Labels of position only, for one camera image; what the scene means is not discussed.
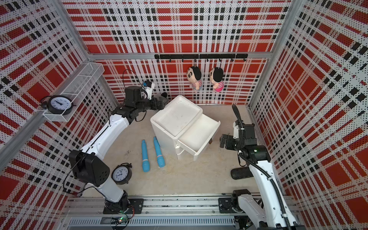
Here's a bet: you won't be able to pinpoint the black alarm clock on floor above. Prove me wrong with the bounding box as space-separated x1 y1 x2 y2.
111 163 132 185

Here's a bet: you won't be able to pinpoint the black wall hook rail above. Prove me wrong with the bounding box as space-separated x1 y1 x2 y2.
154 53 249 61

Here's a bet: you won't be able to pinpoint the small circuit board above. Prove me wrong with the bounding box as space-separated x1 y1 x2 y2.
100 217 129 225

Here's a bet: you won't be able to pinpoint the white wire wall basket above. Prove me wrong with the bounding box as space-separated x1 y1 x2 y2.
43 62 104 122

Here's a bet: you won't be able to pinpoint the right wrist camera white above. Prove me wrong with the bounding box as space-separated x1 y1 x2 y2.
233 121 239 139

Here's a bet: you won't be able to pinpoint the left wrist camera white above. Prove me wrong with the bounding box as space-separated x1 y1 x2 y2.
143 80 155 100

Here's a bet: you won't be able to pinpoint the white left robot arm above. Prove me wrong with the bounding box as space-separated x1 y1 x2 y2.
69 80 169 213

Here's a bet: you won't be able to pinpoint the blue toy microphone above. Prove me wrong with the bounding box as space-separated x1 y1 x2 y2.
141 140 150 173
153 137 165 168

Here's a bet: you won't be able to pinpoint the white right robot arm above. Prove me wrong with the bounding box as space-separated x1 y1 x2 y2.
220 105 305 230

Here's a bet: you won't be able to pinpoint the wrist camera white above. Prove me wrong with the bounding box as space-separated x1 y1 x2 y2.
233 121 239 139
143 80 155 100

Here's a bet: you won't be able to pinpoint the white plastic drawer cabinet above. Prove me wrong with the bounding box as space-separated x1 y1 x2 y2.
150 95 203 160

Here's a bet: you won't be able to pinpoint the black alarm clock in basket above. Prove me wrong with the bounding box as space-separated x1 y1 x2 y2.
40 95 74 115

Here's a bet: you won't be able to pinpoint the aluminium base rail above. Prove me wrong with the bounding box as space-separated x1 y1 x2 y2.
57 195 302 229

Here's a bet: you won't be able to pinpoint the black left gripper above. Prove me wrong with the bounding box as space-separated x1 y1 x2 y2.
135 96 169 113

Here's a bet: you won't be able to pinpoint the plush doll blue shorts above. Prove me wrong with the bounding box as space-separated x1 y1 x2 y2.
186 66 202 91

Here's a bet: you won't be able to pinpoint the plush doll pink shorts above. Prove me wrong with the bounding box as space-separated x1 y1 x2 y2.
209 67 224 92

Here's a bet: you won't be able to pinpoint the black cylinder on floor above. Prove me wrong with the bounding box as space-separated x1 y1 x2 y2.
231 167 254 180

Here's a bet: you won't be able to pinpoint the white top drawer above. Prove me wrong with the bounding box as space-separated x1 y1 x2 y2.
178 114 221 161

